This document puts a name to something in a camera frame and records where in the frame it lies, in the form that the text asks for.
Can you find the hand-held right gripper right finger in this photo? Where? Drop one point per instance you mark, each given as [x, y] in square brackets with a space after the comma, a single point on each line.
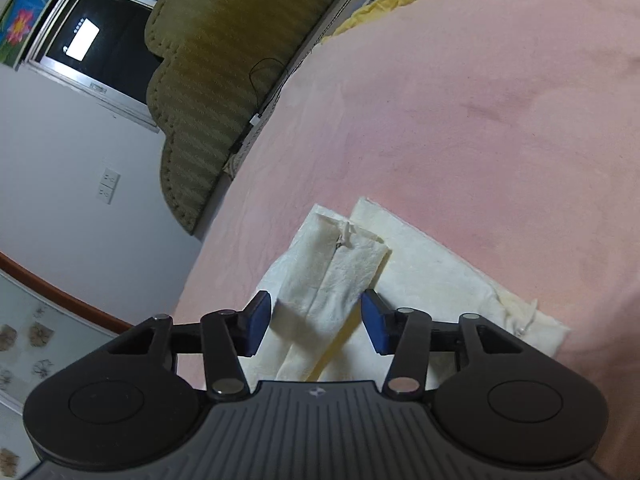
[376, 321]

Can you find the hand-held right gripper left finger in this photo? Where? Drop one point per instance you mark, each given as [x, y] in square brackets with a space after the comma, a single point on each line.
[258, 321]

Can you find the cream white pants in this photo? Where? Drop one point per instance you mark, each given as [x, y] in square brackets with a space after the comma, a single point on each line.
[425, 280]

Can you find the pink bed blanket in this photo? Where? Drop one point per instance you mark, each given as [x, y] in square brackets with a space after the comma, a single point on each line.
[450, 135]

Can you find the brown wooden baseboard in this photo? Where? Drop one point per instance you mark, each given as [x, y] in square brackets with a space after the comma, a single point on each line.
[55, 295]

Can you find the olive green padded headboard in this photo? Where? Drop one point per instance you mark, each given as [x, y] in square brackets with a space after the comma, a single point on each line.
[220, 75]

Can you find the floral curtain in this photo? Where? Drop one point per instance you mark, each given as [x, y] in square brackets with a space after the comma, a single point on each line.
[25, 5]

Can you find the white wall socket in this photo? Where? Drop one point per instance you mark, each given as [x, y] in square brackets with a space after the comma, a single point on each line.
[108, 185]

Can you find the window with aluminium frame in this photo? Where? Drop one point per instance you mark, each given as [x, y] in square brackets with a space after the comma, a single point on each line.
[95, 35]

